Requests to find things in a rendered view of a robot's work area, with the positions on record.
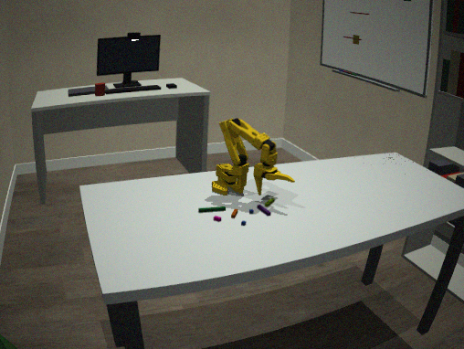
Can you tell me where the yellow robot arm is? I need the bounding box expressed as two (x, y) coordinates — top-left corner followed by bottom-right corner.
(212, 118), (278, 196)

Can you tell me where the lime green rod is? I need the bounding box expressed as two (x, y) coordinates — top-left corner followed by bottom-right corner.
(265, 198), (275, 207)

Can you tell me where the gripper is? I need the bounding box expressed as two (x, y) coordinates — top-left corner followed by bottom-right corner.
(253, 163), (295, 195)

